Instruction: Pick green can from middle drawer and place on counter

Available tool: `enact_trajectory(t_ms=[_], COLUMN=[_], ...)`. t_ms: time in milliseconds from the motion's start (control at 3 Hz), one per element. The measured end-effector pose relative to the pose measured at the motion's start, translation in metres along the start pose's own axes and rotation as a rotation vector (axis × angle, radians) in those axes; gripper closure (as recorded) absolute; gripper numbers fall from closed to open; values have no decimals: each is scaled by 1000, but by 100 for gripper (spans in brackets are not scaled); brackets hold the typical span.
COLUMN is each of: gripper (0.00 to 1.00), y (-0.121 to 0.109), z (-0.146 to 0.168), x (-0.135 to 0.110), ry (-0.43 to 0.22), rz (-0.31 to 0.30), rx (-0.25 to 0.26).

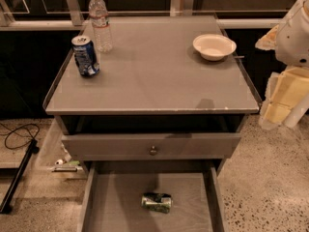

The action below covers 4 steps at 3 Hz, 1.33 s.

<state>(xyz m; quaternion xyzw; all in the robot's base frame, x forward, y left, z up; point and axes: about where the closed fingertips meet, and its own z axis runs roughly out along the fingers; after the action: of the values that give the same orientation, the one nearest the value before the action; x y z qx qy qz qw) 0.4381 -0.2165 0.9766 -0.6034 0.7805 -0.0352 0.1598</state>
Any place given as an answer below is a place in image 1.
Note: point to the blue soda can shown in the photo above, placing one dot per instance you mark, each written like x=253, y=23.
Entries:
x=85, y=56

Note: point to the white bowl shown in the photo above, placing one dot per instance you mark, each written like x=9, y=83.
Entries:
x=214, y=47

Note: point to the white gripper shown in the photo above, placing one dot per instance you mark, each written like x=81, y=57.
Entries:
x=294, y=43

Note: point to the grey drawer cabinet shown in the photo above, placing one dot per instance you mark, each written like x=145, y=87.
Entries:
x=154, y=81

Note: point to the metal window rail frame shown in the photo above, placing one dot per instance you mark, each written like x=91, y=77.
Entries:
x=54, y=15

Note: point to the small debris on floor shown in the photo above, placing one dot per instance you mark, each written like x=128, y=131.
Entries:
x=66, y=164

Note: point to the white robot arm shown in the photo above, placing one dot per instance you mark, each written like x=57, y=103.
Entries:
x=287, y=93

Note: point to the clear plastic water bottle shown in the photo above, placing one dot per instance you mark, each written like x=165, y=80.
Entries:
x=99, y=17

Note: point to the grey open middle drawer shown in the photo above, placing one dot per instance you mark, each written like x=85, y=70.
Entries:
x=114, y=189

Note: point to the black metal floor bar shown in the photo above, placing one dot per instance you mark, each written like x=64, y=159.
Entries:
x=32, y=149

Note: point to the grey top drawer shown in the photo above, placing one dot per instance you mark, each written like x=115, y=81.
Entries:
x=136, y=146

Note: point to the green soda can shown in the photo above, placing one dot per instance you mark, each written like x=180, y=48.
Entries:
x=157, y=202

